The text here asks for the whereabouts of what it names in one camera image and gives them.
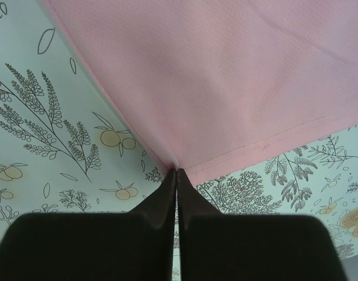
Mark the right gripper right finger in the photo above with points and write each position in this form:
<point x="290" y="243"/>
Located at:
<point x="214" y="246"/>

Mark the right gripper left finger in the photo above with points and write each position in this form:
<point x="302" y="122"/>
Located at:
<point x="137" y="245"/>

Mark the pink t-shirt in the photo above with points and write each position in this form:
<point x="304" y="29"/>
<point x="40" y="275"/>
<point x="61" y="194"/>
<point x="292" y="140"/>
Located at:
<point x="213" y="87"/>

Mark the floral patterned table mat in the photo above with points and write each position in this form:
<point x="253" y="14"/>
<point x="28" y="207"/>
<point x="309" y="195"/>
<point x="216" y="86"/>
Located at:
<point x="63" y="149"/>

